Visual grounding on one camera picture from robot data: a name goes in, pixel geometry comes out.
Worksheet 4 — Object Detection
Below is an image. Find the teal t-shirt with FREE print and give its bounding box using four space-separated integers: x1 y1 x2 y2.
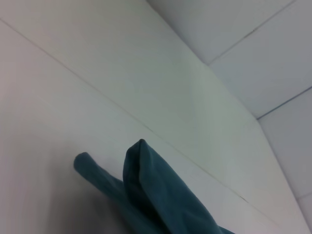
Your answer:
73 138 238 234

